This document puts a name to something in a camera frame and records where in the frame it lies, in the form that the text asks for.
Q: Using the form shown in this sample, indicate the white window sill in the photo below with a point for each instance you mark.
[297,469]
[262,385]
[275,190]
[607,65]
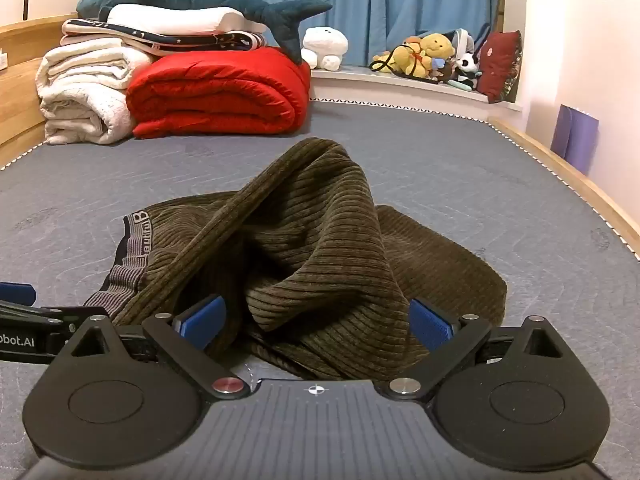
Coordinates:
[390,90]

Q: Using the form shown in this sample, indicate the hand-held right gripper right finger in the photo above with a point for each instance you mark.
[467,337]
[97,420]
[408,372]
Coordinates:
[432,327]

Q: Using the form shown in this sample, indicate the dark red cushion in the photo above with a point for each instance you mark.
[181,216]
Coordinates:
[497,65]

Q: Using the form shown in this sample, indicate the navy patterned folded blanket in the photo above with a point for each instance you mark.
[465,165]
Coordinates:
[200,41]

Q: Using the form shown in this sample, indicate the wooden bed frame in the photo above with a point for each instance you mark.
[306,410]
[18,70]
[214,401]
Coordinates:
[20,105]

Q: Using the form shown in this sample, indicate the white pillow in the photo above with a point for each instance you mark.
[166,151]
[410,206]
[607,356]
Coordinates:
[170,19]

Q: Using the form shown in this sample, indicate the red folded comforter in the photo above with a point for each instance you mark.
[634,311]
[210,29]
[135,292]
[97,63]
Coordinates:
[215,90]

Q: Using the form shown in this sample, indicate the yellow plush toy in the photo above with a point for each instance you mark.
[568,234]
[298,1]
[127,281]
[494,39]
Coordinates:
[435,47]

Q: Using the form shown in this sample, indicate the white mushroom plush toy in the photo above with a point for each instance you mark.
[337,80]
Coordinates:
[325,42]

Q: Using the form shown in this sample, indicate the white folded blanket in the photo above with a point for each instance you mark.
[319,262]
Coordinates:
[80,90]

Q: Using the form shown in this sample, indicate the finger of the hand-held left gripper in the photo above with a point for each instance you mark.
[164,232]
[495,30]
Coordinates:
[17,294]

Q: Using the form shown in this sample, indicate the panda plush toy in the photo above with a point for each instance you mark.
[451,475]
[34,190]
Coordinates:
[467,65]

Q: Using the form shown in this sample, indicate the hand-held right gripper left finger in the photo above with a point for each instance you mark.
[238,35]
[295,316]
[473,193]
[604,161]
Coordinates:
[200,322]

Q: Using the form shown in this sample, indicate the purple folder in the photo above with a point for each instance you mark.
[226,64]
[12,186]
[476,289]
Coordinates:
[575,135]

